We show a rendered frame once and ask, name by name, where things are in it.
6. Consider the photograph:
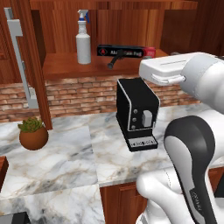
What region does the potted green succulent plant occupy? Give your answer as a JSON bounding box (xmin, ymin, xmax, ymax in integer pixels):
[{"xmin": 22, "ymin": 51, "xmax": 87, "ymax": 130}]
[{"xmin": 17, "ymin": 116, "xmax": 49, "ymax": 151}]

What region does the grey cabinet door handle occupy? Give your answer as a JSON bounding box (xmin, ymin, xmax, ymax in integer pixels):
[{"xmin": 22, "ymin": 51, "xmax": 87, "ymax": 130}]
[{"xmin": 3, "ymin": 7, "xmax": 39, "ymax": 110}]

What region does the wooden base cabinet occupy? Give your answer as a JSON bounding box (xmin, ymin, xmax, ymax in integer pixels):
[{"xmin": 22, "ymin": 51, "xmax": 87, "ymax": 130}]
[{"xmin": 99, "ymin": 165, "xmax": 224, "ymax": 224}]

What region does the black dish brush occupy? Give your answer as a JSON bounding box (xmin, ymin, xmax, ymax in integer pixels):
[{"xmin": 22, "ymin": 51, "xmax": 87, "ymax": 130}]
[{"xmin": 107, "ymin": 51, "xmax": 126, "ymax": 70}]

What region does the white spray bottle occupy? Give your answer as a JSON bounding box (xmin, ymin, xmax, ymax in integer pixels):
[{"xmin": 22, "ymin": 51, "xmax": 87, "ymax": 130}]
[{"xmin": 75, "ymin": 9, "xmax": 92, "ymax": 65}]

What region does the wooden wall cabinet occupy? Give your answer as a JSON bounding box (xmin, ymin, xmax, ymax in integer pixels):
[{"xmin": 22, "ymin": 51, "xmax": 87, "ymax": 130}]
[{"xmin": 29, "ymin": 0, "xmax": 224, "ymax": 81}]

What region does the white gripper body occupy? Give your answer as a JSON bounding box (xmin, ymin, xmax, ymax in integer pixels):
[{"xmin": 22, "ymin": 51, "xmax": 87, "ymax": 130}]
[{"xmin": 138, "ymin": 52, "xmax": 194, "ymax": 87}]

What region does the black red foil box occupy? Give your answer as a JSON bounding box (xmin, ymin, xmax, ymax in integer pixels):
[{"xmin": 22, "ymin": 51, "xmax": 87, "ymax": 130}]
[{"xmin": 96, "ymin": 44, "xmax": 157, "ymax": 59}]

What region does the black coffee machine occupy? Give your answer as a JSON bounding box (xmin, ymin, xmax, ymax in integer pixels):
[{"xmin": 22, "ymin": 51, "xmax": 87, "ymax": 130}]
[{"xmin": 115, "ymin": 77, "xmax": 161, "ymax": 152}]

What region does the wooden cabinet door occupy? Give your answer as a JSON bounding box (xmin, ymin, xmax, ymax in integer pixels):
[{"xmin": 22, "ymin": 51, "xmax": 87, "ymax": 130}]
[{"xmin": 0, "ymin": 0, "xmax": 53, "ymax": 131}]

